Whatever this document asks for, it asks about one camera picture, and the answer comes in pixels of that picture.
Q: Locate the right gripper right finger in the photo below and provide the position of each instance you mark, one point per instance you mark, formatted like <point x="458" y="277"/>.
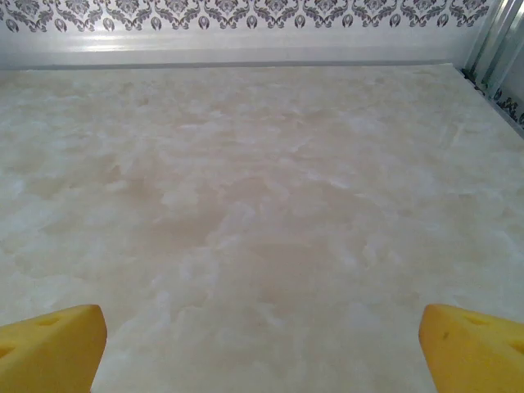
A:
<point x="475" y="356"/>

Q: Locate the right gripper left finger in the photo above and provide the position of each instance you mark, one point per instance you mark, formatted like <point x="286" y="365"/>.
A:
<point x="49" y="352"/>

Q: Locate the aluminium frame post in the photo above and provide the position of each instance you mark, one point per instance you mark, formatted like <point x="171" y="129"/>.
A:
<point x="497" y="37"/>

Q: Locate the long aluminium table-edge rail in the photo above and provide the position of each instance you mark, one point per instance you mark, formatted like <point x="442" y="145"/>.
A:
<point x="245" y="47"/>

